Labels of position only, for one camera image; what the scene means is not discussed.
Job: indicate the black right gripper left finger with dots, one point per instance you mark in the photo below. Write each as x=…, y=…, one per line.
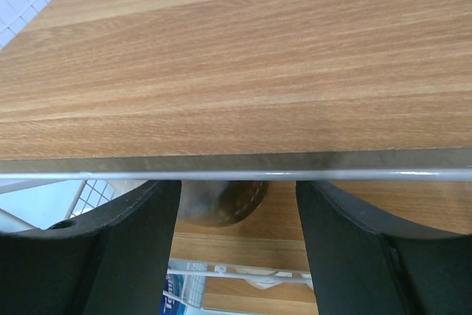
x=110, y=260

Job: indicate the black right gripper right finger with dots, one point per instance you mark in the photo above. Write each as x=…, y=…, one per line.
x=364, y=260

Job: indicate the white wire wooden shelf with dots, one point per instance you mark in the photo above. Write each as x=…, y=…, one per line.
x=245, y=90

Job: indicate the blue Tempo wrapped paper roll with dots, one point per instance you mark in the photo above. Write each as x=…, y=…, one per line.
x=173, y=285

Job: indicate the dark green paper roll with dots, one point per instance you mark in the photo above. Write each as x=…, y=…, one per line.
x=219, y=203

